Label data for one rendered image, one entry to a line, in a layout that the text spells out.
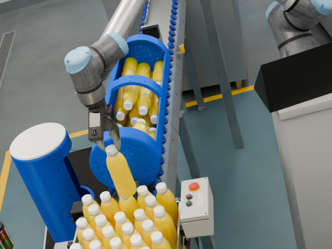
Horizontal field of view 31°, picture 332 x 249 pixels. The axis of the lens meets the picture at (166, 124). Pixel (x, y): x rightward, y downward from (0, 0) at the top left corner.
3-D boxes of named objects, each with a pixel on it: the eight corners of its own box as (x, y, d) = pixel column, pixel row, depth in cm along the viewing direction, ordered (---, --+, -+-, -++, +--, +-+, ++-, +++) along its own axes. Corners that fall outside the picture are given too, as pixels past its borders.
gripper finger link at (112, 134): (128, 139, 210) (115, 119, 205) (126, 149, 205) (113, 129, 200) (120, 142, 211) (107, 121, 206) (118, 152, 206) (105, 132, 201)
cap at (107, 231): (114, 228, 213) (113, 225, 212) (113, 236, 209) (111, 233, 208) (104, 229, 213) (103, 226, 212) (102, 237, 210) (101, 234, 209)
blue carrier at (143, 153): (177, 74, 316) (160, 27, 301) (169, 184, 245) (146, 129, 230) (126, 87, 322) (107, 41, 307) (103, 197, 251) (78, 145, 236)
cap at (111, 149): (111, 157, 204) (109, 153, 203) (104, 153, 207) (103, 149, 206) (119, 150, 206) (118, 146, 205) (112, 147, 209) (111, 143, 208)
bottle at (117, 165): (127, 200, 213) (110, 161, 202) (114, 193, 217) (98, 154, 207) (141, 188, 216) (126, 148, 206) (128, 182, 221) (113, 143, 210)
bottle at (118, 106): (118, 85, 282) (113, 107, 267) (133, 87, 283) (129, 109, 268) (116, 97, 286) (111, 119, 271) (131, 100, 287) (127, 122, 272)
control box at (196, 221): (213, 196, 226) (207, 176, 221) (214, 235, 210) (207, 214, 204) (187, 200, 228) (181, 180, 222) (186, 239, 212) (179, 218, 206)
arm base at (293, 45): (325, 60, 256) (316, 39, 258) (326, 48, 237) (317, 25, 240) (282, 76, 259) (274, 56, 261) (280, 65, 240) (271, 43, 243)
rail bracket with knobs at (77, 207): (101, 216, 249) (93, 198, 243) (99, 228, 243) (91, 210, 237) (78, 220, 251) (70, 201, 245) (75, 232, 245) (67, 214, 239)
